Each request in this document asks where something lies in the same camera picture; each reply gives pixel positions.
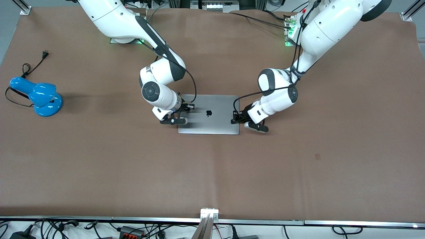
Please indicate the aluminium corner frame profile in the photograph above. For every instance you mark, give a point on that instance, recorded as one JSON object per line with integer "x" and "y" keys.
{"x": 410, "y": 13}
{"x": 24, "y": 7}

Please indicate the aluminium centre mount beam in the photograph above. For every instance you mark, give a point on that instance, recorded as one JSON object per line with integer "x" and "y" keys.
{"x": 206, "y": 225}

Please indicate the brown table mat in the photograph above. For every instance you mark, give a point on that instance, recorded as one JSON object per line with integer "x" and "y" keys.
{"x": 99, "y": 166}

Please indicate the aluminium table edge rail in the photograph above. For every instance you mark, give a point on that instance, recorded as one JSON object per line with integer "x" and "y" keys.
{"x": 66, "y": 218}

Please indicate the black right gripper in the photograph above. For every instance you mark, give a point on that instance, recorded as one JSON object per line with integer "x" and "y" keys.
{"x": 184, "y": 106}

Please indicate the silver grey laptop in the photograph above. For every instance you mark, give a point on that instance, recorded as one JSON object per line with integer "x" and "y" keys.
{"x": 212, "y": 125}

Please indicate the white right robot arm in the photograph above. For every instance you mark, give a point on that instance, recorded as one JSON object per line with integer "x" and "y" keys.
{"x": 109, "y": 16}

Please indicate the black orange connector block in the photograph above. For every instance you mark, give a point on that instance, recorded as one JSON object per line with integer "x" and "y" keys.
{"x": 131, "y": 231}

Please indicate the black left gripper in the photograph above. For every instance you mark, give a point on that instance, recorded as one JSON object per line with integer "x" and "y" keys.
{"x": 241, "y": 116}

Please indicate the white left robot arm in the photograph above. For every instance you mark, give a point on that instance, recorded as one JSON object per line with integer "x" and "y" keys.
{"x": 332, "y": 26}

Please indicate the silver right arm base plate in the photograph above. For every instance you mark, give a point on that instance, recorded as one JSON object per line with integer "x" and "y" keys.
{"x": 127, "y": 41}

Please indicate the white power strip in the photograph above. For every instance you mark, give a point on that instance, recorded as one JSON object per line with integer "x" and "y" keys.
{"x": 215, "y": 6}

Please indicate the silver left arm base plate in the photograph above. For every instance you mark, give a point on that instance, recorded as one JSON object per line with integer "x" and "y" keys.
{"x": 288, "y": 38}

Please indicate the black power adapter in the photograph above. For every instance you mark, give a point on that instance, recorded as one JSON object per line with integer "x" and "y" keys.
{"x": 20, "y": 235}

